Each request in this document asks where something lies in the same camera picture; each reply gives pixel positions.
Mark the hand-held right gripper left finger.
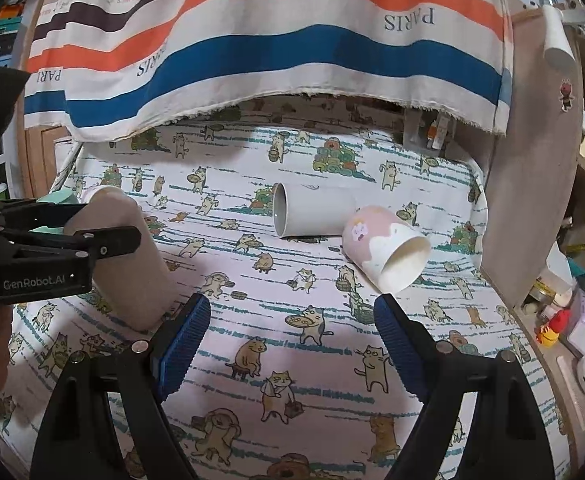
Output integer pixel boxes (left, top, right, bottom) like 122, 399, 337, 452
31, 293, 212, 480

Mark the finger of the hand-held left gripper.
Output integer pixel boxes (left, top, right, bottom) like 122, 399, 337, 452
0, 199, 91, 235
0, 225, 142, 261

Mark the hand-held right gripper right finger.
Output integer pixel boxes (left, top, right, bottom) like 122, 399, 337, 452
373, 293, 556, 480

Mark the beige cup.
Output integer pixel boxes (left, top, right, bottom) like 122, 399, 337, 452
62, 185, 174, 332

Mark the pink and white cup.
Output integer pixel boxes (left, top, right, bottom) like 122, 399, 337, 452
341, 205, 431, 295

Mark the grey cup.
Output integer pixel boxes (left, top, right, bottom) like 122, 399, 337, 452
272, 182, 358, 239

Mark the white cup on shelf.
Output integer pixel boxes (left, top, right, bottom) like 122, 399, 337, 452
541, 5, 577, 73

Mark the cat print bed sheet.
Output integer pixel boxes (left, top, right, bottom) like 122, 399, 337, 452
0, 97, 573, 480

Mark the red and yellow toy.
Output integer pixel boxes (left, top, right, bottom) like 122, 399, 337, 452
537, 309, 573, 347

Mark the wooden shelf unit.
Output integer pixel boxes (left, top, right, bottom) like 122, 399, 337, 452
493, 0, 585, 361

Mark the striped cloth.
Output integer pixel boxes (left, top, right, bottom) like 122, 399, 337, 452
24, 0, 513, 143

